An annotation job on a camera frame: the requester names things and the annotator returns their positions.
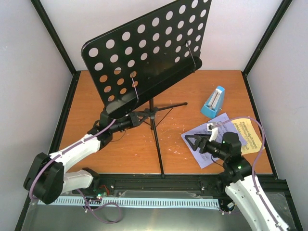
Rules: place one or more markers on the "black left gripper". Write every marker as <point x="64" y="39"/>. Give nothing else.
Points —
<point x="134" y="120"/>

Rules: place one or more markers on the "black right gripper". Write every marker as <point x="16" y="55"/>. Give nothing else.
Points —
<point x="198" y="141"/>

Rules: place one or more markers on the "white sheet music page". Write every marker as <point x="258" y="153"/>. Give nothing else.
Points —
<point x="216" y="139"/>

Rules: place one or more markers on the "blue metronome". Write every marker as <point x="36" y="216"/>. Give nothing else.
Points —
<point x="214" y="103"/>

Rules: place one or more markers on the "black music stand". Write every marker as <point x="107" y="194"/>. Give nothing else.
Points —
<point x="133" y="63"/>

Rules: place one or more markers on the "yellow sheet music page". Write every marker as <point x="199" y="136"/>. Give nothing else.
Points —
<point x="252" y="143"/>

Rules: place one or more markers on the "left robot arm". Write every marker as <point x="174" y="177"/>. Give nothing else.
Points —
<point x="48" y="176"/>

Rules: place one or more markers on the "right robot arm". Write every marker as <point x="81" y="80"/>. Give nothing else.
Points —
<point x="239" y="181"/>

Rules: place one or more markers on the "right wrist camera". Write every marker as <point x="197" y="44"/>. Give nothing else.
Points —
<point x="212" y="127"/>

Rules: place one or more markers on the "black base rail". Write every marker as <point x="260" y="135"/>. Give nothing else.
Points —
<point x="203" y="185"/>

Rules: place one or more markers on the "light blue slotted cable duct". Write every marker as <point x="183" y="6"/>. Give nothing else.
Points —
<point x="139" y="202"/>

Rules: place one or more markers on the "black cage frame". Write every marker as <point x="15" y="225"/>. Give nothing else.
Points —
<point x="283" y="7"/>

